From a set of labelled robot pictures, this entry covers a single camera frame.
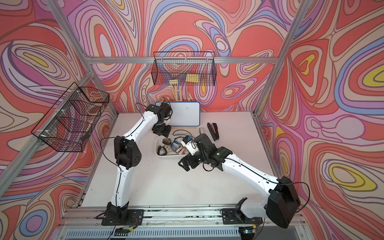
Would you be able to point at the black wire basket left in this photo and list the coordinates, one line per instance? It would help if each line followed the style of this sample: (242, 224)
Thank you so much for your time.
(69, 123)

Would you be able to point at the black wire basket back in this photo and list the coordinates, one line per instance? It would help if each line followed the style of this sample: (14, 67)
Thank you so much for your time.
(175, 65)

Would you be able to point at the blue translucent watch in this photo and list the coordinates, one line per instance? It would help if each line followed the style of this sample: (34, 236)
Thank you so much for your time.
(175, 146)

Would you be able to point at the white plastic storage box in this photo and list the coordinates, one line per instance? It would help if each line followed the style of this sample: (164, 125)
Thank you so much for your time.
(182, 151)

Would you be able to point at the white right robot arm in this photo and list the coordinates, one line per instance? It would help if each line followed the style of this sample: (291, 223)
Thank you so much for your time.
(279, 202)

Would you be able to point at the yellow sticky notes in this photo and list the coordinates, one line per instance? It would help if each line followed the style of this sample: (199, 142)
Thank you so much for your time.
(192, 78)

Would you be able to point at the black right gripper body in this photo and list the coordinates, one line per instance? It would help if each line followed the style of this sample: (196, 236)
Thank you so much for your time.
(195, 160)

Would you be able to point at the black digital watch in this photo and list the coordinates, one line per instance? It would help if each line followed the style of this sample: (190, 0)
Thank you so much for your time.
(162, 151)

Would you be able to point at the black stapler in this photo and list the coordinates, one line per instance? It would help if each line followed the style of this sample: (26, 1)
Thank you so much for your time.
(213, 129)

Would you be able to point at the small white whiteboard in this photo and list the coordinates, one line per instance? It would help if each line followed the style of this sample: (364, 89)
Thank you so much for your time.
(185, 114)

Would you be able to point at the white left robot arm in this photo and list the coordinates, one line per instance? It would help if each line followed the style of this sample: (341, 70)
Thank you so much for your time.
(128, 156)

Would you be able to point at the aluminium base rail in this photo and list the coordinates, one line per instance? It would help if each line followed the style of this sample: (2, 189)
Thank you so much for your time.
(204, 222)

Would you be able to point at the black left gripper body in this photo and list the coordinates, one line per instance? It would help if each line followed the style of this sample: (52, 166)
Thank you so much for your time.
(160, 128)

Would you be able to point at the black wire basket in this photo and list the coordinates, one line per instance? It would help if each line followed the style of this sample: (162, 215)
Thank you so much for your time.
(175, 65)
(69, 123)

